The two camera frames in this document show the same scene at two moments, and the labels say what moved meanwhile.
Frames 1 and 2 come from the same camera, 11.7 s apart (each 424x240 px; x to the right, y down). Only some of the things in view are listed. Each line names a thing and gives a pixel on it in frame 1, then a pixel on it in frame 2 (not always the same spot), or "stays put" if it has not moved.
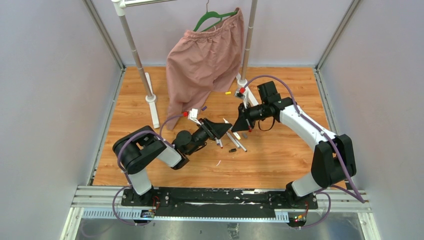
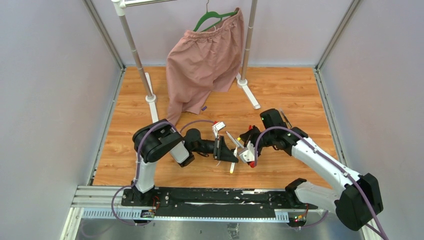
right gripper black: x=241 y=124 → x=250 y=135
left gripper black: x=214 y=131 → x=222 y=153
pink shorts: x=201 y=63 stays put
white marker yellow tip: x=235 y=133 → x=233 y=164
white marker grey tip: x=233 y=140 stays put
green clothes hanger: x=209 y=14 stays put
